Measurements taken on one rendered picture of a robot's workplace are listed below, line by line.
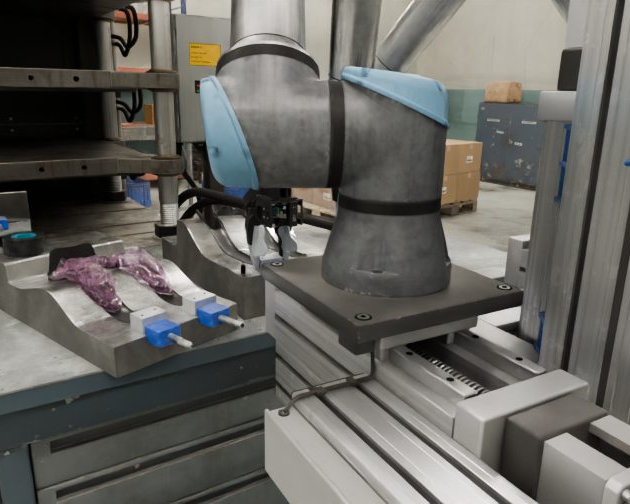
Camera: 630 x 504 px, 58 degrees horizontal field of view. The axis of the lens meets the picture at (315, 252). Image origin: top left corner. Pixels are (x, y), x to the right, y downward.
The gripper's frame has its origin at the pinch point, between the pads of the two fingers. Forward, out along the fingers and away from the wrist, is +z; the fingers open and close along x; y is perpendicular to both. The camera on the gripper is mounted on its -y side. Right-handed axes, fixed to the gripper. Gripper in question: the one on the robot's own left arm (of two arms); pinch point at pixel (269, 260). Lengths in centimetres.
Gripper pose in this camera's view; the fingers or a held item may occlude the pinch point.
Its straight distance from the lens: 116.7
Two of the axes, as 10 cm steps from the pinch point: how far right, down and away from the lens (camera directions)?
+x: 8.4, -1.4, 5.3
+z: -0.2, 9.6, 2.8
